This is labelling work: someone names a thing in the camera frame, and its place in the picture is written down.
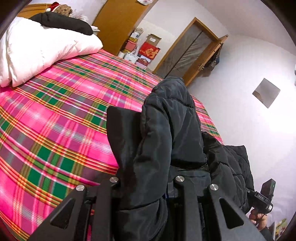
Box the person's right hand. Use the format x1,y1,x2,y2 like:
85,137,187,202
248,209,267,231

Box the wooden wardrobe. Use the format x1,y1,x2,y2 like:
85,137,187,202
93,0,157,55

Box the black puffer jacket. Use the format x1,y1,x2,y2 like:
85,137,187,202
106,77,254,240

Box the brown cardboard box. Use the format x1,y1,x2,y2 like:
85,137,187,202
145,34,161,47

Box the pink plaid bed sheet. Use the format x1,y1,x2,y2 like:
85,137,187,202
0,49,224,241

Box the grey wall panel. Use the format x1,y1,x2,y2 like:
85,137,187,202
252,78,280,108

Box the white pink quilt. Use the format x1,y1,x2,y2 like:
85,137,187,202
1,16,103,87

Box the pink plastic bin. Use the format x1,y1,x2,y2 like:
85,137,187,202
125,40,137,52

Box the wooden door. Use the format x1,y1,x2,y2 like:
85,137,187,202
153,18,228,86

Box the white bag on floor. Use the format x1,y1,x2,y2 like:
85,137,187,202
124,52,138,64

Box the brown stuffed toy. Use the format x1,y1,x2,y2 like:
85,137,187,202
45,2,73,16

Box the red box with gold character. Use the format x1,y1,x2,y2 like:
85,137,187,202
138,42,161,60

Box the black garment on quilt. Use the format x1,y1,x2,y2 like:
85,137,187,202
30,12,93,36

